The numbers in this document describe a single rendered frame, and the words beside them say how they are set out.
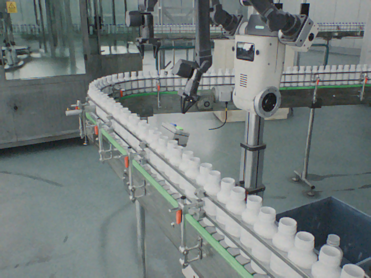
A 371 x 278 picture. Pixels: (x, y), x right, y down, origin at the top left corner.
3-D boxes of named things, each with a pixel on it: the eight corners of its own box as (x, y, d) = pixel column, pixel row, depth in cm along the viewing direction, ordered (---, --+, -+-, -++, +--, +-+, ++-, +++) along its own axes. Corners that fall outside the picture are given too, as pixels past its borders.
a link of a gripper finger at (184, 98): (179, 113, 155) (185, 92, 153) (171, 109, 161) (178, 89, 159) (191, 116, 159) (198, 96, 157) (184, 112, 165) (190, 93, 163)
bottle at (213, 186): (214, 230, 105) (216, 179, 100) (199, 222, 109) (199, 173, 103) (226, 222, 109) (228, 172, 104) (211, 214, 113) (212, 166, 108)
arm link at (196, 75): (206, 69, 154) (200, 68, 159) (192, 65, 151) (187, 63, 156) (201, 85, 155) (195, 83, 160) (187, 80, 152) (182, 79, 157)
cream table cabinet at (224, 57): (273, 108, 623) (279, 39, 583) (288, 119, 565) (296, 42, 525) (211, 112, 605) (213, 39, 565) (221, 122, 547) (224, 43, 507)
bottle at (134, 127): (146, 151, 164) (145, 117, 158) (139, 156, 159) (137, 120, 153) (136, 149, 166) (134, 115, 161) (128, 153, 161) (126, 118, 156)
